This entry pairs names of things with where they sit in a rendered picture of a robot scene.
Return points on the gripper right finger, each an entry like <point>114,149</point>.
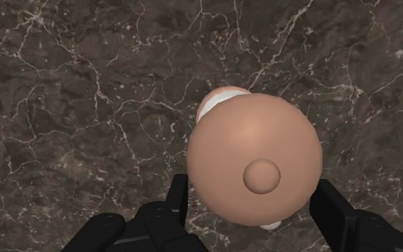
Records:
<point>354,227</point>

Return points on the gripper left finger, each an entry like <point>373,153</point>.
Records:
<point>159,223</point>

